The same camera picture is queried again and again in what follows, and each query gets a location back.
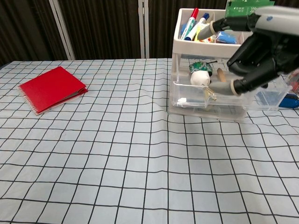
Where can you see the white ball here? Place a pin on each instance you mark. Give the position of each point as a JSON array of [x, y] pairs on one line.
[[199, 78]]

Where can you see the yellow snack packet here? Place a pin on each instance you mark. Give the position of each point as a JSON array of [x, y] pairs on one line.
[[198, 29]]

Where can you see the green toy tank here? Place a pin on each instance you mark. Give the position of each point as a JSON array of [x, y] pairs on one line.
[[199, 66]]

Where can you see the blue flat eraser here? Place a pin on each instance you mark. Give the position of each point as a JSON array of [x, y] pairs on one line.
[[183, 29]]

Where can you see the black folding screen white frame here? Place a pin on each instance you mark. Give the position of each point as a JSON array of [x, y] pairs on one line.
[[105, 28]]

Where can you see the red-capped whiteboard marker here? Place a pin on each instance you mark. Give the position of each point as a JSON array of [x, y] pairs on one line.
[[192, 22]]

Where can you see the blue wrapped packet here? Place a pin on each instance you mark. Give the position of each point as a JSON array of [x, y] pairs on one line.
[[227, 37]]

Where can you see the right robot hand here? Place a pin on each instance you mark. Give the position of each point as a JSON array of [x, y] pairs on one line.
[[268, 53]]

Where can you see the blue-capped whiteboard marker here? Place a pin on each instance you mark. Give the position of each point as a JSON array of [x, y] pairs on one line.
[[198, 23]]

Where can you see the wooden stick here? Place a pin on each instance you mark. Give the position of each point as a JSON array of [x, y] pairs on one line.
[[220, 74]]

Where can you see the white plastic drawer organizer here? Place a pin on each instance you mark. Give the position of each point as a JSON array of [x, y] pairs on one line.
[[201, 47]]

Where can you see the red spiral notebook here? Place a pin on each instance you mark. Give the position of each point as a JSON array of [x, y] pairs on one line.
[[51, 88]]

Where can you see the white black-checkered tablecloth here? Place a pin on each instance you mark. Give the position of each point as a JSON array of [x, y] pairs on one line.
[[116, 151]]

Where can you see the clear plastic drawer with toys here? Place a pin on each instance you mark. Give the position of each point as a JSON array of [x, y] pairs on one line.
[[187, 93]]

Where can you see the green tea packet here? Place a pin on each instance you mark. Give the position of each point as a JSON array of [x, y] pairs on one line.
[[236, 9]]

